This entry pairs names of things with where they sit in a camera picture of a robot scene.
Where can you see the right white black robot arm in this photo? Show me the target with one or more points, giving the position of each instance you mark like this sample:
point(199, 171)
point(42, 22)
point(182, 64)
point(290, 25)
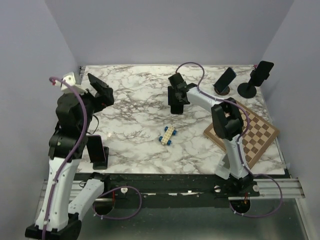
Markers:
point(227, 123)

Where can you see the black folding phone stand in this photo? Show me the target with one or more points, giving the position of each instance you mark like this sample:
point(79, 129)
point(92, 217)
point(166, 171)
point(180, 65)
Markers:
point(101, 159)

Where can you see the toy brick car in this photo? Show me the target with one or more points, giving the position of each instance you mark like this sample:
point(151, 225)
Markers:
point(169, 131)

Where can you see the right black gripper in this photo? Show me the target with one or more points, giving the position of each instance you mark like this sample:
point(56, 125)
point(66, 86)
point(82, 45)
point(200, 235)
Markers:
point(183, 101)

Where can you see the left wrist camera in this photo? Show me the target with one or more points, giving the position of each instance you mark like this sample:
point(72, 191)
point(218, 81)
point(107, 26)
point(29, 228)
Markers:
point(73, 80)

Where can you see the white plastic phone stand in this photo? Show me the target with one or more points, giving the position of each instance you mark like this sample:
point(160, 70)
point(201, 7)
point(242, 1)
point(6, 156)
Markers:
point(223, 167)

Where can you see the round wooden stand right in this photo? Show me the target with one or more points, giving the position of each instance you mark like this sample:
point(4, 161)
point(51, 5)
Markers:
point(224, 92)

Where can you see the black phone on pole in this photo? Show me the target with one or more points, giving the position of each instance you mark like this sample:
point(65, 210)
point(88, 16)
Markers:
point(262, 72)

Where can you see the wooden chessboard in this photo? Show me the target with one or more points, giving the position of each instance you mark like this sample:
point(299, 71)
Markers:
point(260, 135)

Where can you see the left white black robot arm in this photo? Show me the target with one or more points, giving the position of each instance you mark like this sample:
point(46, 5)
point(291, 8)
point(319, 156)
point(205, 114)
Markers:
point(60, 218)

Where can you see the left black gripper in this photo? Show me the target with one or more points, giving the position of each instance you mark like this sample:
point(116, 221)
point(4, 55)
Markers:
point(106, 98)

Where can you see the blue-edged phone back right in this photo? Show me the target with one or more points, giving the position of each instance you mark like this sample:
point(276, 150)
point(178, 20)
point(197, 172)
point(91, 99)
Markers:
point(225, 79)

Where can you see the black phone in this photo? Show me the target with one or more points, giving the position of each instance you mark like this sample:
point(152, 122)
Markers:
point(96, 83)
point(94, 143)
point(262, 72)

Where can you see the black pole phone stand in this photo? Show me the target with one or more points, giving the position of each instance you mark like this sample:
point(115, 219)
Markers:
point(248, 89)

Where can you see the aluminium frame rail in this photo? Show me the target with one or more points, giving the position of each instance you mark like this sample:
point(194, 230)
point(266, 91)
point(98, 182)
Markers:
point(263, 186)

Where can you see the black smartphone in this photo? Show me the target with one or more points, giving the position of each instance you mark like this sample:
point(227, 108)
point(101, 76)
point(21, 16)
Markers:
point(176, 106)

